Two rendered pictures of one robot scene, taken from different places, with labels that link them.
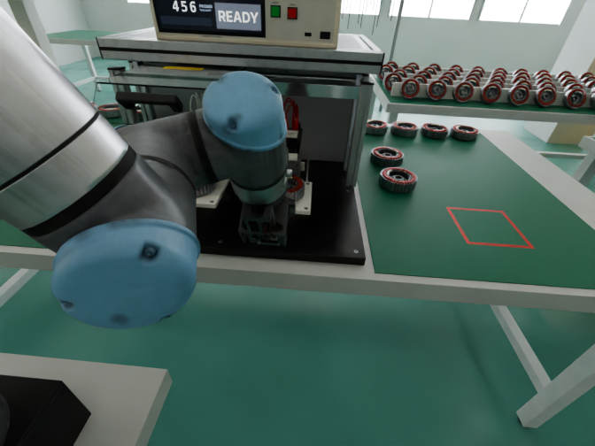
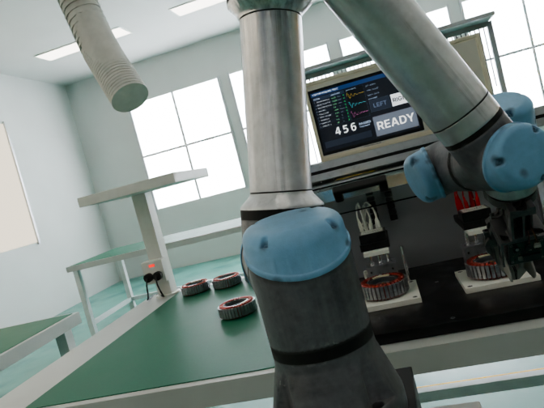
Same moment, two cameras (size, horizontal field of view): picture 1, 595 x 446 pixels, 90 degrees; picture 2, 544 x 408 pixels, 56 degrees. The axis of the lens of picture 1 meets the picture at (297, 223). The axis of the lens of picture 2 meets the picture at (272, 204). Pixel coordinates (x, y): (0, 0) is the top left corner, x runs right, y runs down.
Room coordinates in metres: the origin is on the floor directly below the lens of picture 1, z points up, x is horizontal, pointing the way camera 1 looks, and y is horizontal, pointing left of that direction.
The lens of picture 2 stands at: (-0.48, 0.27, 1.13)
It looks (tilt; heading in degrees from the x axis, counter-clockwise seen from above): 4 degrees down; 11
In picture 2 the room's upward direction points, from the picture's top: 15 degrees counter-clockwise
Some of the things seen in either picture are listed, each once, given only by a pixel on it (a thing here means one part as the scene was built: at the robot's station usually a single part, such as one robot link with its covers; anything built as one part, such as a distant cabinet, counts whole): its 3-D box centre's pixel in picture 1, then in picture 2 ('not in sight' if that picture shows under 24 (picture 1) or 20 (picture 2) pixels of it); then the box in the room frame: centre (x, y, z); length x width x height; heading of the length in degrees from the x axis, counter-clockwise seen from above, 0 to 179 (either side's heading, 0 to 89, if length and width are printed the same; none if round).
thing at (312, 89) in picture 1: (241, 85); not in sight; (0.80, 0.16, 1.03); 0.62 x 0.01 x 0.03; 88
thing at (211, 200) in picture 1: (196, 189); (386, 296); (0.70, 0.28, 0.78); 0.15 x 0.15 x 0.01; 88
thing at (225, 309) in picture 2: not in sight; (237, 307); (0.92, 0.71, 0.77); 0.11 x 0.11 x 0.04
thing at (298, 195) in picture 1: (283, 188); (491, 265); (0.70, 0.04, 0.80); 0.11 x 0.11 x 0.04
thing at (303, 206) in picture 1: (283, 195); (494, 275); (0.70, 0.04, 0.78); 0.15 x 0.15 x 0.01; 88
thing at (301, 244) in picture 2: not in sight; (302, 271); (0.08, 0.36, 1.01); 0.13 x 0.12 x 0.14; 18
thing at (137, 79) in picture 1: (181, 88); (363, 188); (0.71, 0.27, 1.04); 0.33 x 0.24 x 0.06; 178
